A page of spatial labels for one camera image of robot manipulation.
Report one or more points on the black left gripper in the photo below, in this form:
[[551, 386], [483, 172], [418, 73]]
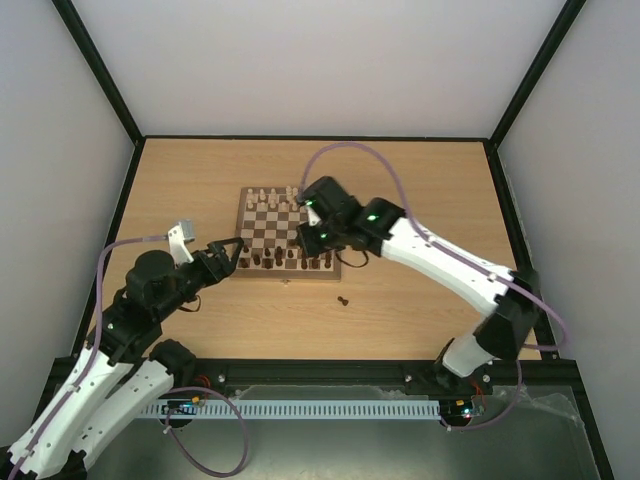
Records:
[[227, 267]]

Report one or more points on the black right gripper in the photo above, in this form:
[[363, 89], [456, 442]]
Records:
[[304, 240]]

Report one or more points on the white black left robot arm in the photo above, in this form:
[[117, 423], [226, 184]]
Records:
[[124, 366]]

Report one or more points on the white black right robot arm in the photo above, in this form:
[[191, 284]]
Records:
[[383, 229]]

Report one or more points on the wooden chess board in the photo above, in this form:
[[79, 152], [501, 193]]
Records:
[[264, 227]]

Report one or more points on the black aluminium frame rail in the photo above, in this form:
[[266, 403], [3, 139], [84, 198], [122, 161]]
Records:
[[413, 377]]

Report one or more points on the white slotted cable duct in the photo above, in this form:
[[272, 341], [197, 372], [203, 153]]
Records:
[[297, 409]]

